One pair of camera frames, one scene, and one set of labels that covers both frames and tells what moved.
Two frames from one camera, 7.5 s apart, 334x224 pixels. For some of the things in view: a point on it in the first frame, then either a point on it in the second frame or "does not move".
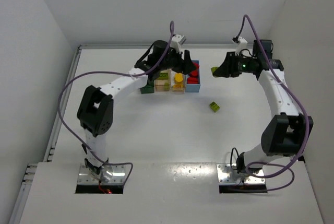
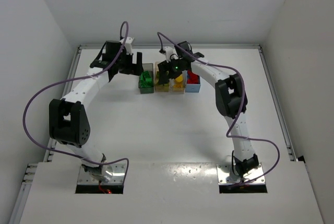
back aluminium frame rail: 146,46 does not move
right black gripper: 233,64 → 167,69
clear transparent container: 178,82 does not move
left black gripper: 180,60 → 133,65
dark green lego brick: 151,83 does not move
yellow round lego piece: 178,78 does not move
